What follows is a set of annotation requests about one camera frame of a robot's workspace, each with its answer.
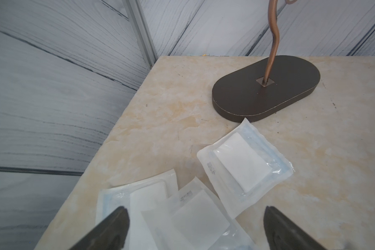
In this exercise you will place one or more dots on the left aluminium frame post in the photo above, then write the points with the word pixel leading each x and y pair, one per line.
pixel 141 30

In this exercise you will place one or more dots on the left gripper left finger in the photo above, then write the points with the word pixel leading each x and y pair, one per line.
pixel 109 234

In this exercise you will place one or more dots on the brown wire glass rack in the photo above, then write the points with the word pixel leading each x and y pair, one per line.
pixel 267 86

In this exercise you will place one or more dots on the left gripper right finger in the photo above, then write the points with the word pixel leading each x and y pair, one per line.
pixel 283 234

